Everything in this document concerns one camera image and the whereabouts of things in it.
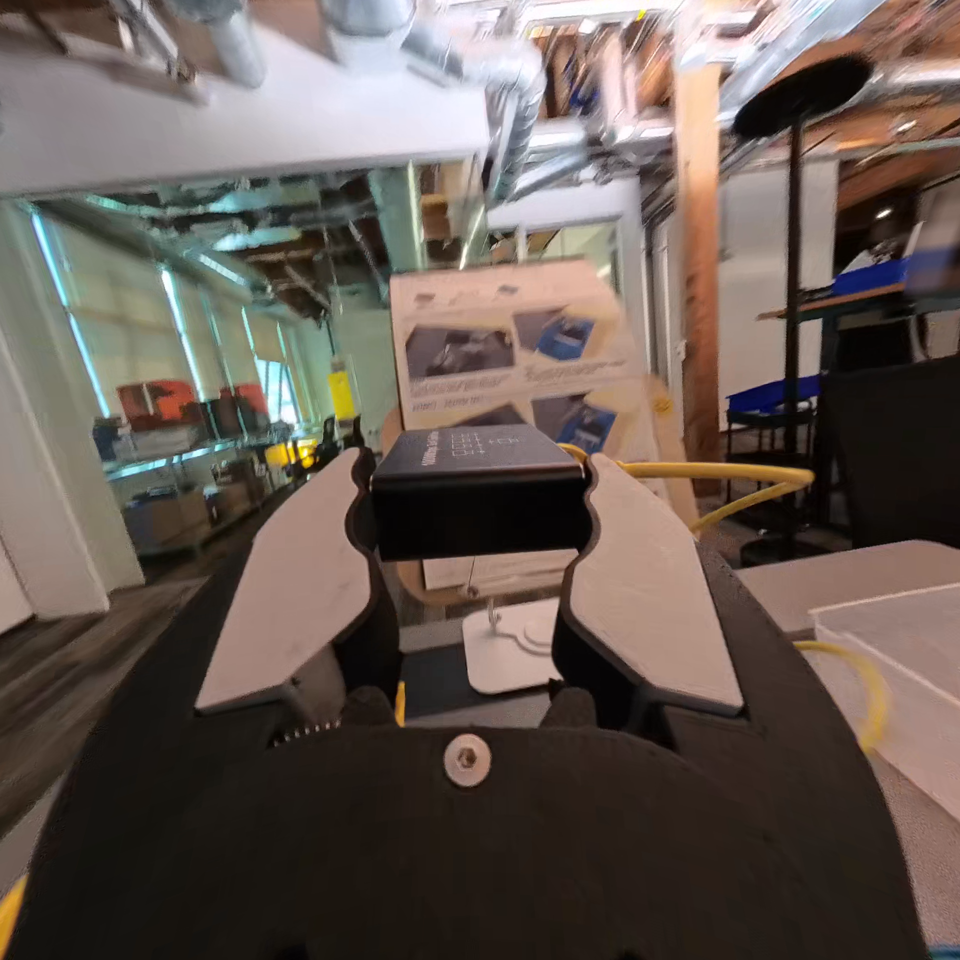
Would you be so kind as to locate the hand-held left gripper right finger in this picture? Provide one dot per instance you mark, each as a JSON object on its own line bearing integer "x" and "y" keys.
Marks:
{"x": 645, "y": 592}

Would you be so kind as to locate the metal storage shelf with boxes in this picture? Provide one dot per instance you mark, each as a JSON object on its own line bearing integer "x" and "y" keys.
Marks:
{"x": 180, "y": 450}

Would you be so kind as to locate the clear plastic box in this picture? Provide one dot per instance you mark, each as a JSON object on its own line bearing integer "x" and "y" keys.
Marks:
{"x": 900, "y": 660}

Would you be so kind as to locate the white stand base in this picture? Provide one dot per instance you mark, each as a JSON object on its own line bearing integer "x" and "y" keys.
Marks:
{"x": 495, "y": 652}

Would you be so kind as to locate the wooden top standing desk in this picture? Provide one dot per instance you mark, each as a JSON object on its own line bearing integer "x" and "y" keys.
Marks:
{"x": 862, "y": 298}

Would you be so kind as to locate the wooden post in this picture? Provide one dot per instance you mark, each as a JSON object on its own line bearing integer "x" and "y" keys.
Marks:
{"x": 699, "y": 300}

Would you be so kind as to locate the blue storage bin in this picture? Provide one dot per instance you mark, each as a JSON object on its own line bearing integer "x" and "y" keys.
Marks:
{"x": 772, "y": 394}
{"x": 870, "y": 276}

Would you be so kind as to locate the printed instruction sheet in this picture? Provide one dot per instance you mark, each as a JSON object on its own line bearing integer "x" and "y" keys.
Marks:
{"x": 465, "y": 300}

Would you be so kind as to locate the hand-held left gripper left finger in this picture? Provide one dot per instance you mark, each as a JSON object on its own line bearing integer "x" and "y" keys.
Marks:
{"x": 300, "y": 585}

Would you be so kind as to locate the black office chair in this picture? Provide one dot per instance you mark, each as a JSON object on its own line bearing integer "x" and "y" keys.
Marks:
{"x": 900, "y": 450}

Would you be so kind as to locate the black rolling cart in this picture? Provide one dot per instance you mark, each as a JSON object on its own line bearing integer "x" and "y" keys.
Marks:
{"x": 757, "y": 450}

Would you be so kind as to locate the black network switch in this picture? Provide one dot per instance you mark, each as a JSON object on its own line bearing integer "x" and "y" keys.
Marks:
{"x": 480, "y": 510}

